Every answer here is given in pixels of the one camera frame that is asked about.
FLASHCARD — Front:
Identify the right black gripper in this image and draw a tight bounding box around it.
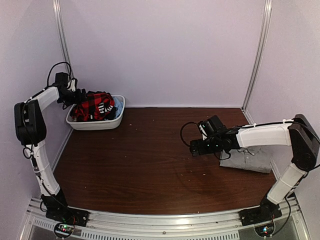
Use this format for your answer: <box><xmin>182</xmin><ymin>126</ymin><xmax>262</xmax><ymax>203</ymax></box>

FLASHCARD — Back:
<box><xmin>190</xmin><ymin>136</ymin><xmax>222</xmax><ymax>157</ymax></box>

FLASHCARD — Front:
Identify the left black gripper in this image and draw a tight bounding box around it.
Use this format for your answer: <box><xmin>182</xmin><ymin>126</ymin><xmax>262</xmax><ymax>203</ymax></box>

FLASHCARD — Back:
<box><xmin>59</xmin><ymin>88</ymin><xmax>89</xmax><ymax>107</ymax></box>

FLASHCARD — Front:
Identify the red black plaid shirt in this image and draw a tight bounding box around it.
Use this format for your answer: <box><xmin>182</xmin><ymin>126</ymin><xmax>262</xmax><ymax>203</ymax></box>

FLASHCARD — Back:
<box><xmin>70</xmin><ymin>92</ymin><xmax>115</xmax><ymax>122</ymax></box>

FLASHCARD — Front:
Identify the white plastic laundry basket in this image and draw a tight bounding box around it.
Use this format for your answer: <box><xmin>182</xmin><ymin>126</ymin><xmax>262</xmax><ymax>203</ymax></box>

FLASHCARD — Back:
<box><xmin>65</xmin><ymin>94</ymin><xmax>126</xmax><ymax>131</ymax></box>

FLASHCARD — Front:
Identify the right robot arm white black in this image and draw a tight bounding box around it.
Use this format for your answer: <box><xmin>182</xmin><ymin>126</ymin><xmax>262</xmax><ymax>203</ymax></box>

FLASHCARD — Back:
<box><xmin>187</xmin><ymin>113</ymin><xmax>320</xmax><ymax>221</ymax></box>

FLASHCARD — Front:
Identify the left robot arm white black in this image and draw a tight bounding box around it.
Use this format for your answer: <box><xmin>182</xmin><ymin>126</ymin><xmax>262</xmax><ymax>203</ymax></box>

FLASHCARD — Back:
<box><xmin>14</xmin><ymin>83</ymin><xmax>79</xmax><ymax>222</ymax></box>

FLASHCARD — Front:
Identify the black shirt in basket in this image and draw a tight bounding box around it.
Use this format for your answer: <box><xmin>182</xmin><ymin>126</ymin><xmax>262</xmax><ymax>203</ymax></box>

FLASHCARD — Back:
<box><xmin>86</xmin><ymin>90</ymin><xmax>106</xmax><ymax>95</ymax></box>

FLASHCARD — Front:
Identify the folded grey button shirt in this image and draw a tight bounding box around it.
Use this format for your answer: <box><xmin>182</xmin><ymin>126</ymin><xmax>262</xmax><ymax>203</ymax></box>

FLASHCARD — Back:
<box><xmin>219</xmin><ymin>146</ymin><xmax>272</xmax><ymax>174</ymax></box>

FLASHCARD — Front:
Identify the light blue shirt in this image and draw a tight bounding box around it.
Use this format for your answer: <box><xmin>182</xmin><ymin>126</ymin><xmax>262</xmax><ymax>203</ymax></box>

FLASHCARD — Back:
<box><xmin>103</xmin><ymin>95</ymin><xmax>124</xmax><ymax>121</ymax></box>

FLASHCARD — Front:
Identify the right circuit board with leds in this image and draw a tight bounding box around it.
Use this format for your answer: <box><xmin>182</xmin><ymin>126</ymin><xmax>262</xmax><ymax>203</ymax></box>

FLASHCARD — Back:
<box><xmin>254</xmin><ymin>223</ymin><xmax>275</xmax><ymax>238</ymax></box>

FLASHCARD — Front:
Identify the circuit board with leds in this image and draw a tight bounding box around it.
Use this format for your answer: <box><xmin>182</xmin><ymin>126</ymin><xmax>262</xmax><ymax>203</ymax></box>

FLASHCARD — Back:
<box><xmin>53</xmin><ymin>222</ymin><xmax>75</xmax><ymax>238</ymax></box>
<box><xmin>254</xmin><ymin>223</ymin><xmax>275</xmax><ymax>238</ymax></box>

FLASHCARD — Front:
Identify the left circuit board with leds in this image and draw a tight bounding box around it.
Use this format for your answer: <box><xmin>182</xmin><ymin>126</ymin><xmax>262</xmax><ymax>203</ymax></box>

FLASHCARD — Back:
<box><xmin>53</xmin><ymin>222</ymin><xmax>75</xmax><ymax>238</ymax></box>

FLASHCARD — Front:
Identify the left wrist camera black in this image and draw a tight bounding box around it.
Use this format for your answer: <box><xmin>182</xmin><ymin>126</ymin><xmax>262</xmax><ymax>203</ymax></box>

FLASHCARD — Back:
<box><xmin>54</xmin><ymin>72</ymin><xmax>78</xmax><ymax>92</ymax></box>

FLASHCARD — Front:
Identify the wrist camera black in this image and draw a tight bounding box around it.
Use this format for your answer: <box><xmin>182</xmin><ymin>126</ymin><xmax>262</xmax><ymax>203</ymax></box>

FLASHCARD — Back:
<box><xmin>54</xmin><ymin>72</ymin><xmax>78</xmax><ymax>92</ymax></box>
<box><xmin>198</xmin><ymin>115</ymin><xmax>227</xmax><ymax>140</ymax></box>

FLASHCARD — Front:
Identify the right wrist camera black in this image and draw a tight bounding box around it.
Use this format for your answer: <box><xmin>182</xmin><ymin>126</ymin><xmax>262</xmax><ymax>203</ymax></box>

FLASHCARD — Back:
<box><xmin>198</xmin><ymin>115</ymin><xmax>227</xmax><ymax>140</ymax></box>

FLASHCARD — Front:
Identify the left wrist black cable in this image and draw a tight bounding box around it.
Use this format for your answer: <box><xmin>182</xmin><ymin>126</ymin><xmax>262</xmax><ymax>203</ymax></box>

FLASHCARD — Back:
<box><xmin>47</xmin><ymin>61</ymin><xmax>76</xmax><ymax>87</ymax></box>

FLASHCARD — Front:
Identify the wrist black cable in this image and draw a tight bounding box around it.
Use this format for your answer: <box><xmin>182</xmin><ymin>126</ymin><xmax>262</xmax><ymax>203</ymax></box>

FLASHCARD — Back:
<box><xmin>180</xmin><ymin>121</ymin><xmax>201</xmax><ymax>147</ymax></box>
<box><xmin>47</xmin><ymin>61</ymin><xmax>76</xmax><ymax>87</ymax></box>

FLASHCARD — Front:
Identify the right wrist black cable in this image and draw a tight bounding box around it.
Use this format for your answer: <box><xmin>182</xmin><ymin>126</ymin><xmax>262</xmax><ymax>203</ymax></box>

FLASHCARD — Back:
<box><xmin>180</xmin><ymin>121</ymin><xmax>201</xmax><ymax>147</ymax></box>

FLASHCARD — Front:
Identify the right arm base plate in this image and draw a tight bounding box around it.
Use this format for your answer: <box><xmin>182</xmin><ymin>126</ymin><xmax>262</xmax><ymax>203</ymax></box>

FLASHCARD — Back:
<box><xmin>238</xmin><ymin>206</ymin><xmax>282</xmax><ymax>226</ymax></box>

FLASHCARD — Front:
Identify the left aluminium frame post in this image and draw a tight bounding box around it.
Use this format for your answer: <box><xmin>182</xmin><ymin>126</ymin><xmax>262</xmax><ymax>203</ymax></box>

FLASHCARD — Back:
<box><xmin>52</xmin><ymin>0</ymin><xmax>72</xmax><ymax>66</ymax></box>

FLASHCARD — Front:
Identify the aluminium frame post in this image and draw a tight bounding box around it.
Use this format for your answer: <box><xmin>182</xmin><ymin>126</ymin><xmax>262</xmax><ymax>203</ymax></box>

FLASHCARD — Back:
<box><xmin>241</xmin><ymin>0</ymin><xmax>273</xmax><ymax>113</ymax></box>
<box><xmin>52</xmin><ymin>0</ymin><xmax>72</xmax><ymax>66</ymax></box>

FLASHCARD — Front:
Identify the front aluminium rail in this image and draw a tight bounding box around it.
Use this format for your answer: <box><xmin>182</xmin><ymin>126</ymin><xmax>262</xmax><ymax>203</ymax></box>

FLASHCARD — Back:
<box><xmin>17</xmin><ymin>197</ymin><xmax>311</xmax><ymax>240</ymax></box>

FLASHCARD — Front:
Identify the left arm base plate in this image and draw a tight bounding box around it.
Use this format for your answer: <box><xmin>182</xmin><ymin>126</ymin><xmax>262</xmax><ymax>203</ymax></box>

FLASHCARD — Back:
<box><xmin>45</xmin><ymin>207</ymin><xmax>89</xmax><ymax>227</ymax></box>

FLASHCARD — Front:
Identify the right aluminium frame post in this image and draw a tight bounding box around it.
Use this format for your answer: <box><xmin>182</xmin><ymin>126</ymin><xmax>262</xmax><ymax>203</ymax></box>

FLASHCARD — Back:
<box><xmin>241</xmin><ymin>0</ymin><xmax>273</xmax><ymax>113</ymax></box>

